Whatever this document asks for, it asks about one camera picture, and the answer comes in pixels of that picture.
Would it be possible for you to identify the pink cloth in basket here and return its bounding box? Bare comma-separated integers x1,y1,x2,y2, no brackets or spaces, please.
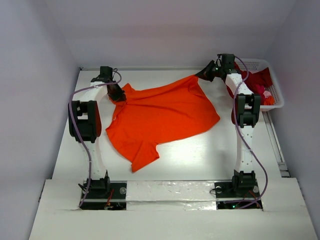
256,84,272,100

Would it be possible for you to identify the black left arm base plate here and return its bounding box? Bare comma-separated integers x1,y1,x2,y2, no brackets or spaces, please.
80,179,127,211

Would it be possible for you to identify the metal rail right table edge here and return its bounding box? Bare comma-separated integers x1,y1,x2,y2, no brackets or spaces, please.
262,111,291,178

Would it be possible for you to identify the white plastic basket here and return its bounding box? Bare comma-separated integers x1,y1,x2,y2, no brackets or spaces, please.
234,58,284,112

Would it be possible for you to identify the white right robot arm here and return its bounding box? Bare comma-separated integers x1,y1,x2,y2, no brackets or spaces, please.
196,53,261,199

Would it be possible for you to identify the dark red t shirt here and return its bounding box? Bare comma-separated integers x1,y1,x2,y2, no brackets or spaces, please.
226,66,273,101

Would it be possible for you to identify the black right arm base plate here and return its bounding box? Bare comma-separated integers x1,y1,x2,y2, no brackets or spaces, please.
210,181,263,210

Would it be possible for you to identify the orange t shirt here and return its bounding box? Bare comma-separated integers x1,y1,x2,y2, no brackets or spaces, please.
105,75,220,172

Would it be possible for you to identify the small orange cloth in basket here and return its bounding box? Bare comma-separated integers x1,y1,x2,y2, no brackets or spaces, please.
263,96,275,106

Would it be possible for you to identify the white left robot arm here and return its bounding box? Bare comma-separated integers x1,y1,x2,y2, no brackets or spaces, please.
68,66,126,198

